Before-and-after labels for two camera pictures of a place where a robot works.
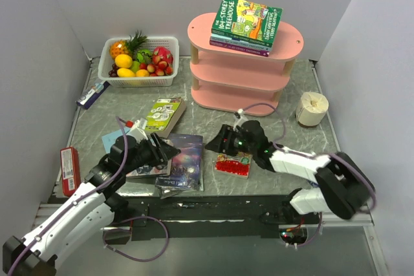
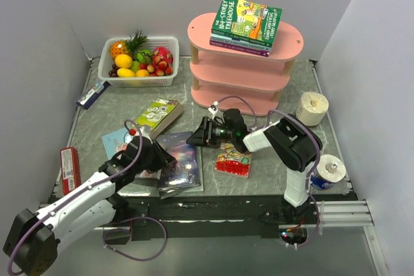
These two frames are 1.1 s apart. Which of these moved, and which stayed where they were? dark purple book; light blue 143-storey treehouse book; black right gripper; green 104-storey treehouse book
Moved: black right gripper
Stayed: light blue 143-storey treehouse book; green 104-storey treehouse book; dark purple book
